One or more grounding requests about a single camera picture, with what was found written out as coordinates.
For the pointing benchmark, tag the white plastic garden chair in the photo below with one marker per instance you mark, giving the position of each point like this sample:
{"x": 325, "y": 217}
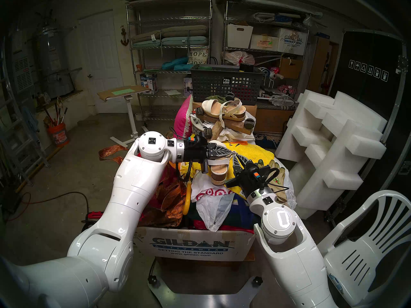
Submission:
{"x": 353, "y": 269}

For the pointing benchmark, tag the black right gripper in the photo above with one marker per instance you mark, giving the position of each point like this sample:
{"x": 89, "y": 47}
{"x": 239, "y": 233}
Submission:
{"x": 252, "y": 183}

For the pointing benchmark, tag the blue patterned rug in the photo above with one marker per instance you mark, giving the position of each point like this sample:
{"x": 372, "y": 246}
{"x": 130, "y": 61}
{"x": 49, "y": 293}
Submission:
{"x": 266, "y": 140}

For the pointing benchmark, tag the grey metal ladder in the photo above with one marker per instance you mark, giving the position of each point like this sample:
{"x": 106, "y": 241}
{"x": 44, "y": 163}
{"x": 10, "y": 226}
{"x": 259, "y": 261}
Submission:
{"x": 40, "y": 150}

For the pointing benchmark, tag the long white tube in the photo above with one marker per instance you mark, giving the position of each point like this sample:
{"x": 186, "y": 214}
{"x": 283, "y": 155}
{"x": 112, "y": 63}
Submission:
{"x": 282, "y": 7}

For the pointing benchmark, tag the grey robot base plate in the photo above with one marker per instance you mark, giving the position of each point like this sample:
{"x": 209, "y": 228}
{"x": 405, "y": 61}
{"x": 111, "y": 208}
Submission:
{"x": 205, "y": 301}

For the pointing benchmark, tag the orange plastic bucket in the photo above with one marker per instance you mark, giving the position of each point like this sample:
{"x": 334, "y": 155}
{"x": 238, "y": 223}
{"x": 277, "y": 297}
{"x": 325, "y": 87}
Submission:
{"x": 58, "y": 137}

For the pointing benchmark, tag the white storage bin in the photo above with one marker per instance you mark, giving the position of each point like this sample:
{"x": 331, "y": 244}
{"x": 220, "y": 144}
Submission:
{"x": 239, "y": 36}

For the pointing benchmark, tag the grey water heater tank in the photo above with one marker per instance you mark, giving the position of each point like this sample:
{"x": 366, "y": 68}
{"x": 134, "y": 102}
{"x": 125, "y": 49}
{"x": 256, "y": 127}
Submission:
{"x": 54, "y": 60}

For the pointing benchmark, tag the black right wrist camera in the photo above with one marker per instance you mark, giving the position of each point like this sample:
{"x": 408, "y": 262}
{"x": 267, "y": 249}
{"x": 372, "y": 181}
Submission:
{"x": 256, "y": 175}

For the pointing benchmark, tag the pink artificial flowers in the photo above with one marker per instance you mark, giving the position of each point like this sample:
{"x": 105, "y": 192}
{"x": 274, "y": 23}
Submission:
{"x": 285, "y": 89}

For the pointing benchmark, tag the black plastic mesh basket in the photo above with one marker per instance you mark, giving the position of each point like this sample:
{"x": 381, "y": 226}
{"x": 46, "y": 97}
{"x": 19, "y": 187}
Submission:
{"x": 208, "y": 82}

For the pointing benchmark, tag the brown anchor wall ornament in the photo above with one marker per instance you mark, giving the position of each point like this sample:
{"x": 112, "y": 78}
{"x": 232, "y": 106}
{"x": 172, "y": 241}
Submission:
{"x": 124, "y": 41}

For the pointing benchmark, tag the olive green cloth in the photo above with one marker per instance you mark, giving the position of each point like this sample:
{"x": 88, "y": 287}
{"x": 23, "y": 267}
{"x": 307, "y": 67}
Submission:
{"x": 215, "y": 98}

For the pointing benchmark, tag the beige seat cushion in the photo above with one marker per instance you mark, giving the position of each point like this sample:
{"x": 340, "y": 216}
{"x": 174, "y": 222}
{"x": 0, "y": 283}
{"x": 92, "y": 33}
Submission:
{"x": 183, "y": 30}

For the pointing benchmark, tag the white foam packing block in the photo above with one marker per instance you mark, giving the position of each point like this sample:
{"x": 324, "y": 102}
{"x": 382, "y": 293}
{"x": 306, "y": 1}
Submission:
{"x": 362, "y": 111}
{"x": 321, "y": 169}

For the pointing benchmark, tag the blue white appliance box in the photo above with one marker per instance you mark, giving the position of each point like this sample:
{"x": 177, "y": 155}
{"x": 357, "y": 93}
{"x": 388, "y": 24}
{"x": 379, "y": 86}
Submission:
{"x": 149, "y": 84}

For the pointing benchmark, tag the white panel door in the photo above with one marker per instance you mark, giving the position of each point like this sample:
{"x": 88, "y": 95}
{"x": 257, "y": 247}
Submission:
{"x": 101, "y": 54}

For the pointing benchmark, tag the small orange plastic tool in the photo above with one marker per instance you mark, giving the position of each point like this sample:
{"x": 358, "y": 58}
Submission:
{"x": 239, "y": 142}

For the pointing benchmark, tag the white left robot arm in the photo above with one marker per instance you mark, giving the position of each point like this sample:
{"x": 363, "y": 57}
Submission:
{"x": 135, "y": 188}

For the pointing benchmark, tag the brown wooden chest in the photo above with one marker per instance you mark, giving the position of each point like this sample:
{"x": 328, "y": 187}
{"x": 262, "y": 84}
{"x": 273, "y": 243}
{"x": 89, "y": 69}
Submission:
{"x": 273, "y": 119}

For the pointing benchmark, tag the white overbed rolling table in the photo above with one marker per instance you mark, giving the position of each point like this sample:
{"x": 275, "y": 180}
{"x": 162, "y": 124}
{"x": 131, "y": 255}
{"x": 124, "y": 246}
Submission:
{"x": 131, "y": 118}

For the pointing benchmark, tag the white plastic sheet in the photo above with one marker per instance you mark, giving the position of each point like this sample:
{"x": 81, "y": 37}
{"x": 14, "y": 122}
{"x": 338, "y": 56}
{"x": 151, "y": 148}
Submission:
{"x": 291, "y": 198}

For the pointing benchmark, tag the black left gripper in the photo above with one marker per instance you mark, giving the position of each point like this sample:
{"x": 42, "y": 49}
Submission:
{"x": 196, "y": 152}

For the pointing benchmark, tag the yellow terry towel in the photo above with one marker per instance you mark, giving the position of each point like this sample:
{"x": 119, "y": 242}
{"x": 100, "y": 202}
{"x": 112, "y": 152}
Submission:
{"x": 260, "y": 153}

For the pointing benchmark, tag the brown cardboard box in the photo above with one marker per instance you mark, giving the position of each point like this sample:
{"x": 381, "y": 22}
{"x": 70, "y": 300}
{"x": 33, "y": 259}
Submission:
{"x": 290, "y": 68}

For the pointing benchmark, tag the teal pillow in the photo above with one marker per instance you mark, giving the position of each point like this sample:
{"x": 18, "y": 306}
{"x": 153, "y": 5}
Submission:
{"x": 175, "y": 63}

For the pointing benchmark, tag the beige green garden glove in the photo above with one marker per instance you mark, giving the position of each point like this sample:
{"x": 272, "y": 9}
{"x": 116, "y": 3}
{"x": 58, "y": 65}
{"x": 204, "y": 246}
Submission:
{"x": 260, "y": 163}
{"x": 282, "y": 175}

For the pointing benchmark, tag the pink pillow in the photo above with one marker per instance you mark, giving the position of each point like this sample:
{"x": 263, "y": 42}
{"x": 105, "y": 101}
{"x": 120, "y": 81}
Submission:
{"x": 183, "y": 118}

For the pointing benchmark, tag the grey louvred furnace unit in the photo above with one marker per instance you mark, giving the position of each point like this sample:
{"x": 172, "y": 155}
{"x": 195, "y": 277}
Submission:
{"x": 23, "y": 73}

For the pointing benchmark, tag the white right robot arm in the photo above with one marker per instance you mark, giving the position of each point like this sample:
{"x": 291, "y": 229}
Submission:
{"x": 295, "y": 265}

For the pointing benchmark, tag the white labelled cardboard box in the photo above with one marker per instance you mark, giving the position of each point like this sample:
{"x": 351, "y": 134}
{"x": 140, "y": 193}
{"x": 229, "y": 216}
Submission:
{"x": 263, "y": 42}

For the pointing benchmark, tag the white red-logo plastic bag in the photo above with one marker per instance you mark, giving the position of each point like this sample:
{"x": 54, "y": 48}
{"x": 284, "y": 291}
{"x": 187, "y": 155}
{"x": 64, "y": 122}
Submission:
{"x": 212, "y": 211}

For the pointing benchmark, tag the red orange patterned fabric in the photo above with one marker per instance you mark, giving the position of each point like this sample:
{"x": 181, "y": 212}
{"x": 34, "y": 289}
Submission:
{"x": 167, "y": 204}

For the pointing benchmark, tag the blue fabric bag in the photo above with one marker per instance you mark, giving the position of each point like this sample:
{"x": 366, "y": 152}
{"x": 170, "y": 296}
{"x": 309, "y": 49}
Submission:
{"x": 240, "y": 214}

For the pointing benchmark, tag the white red plastic bag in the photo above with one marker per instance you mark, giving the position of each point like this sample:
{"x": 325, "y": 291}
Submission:
{"x": 239, "y": 57}

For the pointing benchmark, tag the wooden caster dolly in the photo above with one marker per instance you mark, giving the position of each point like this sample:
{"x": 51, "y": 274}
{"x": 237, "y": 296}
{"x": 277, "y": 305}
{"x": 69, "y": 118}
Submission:
{"x": 236, "y": 124}

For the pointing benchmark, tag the teal seat cushion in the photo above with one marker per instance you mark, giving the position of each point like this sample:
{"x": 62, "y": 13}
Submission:
{"x": 183, "y": 41}

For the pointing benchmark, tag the black flight case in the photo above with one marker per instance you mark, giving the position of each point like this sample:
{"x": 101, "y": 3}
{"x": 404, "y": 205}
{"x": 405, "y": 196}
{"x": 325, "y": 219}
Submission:
{"x": 369, "y": 47}

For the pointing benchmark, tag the white Gildan activewear carton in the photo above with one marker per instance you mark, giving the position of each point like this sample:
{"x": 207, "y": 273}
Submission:
{"x": 292, "y": 41}
{"x": 192, "y": 244}

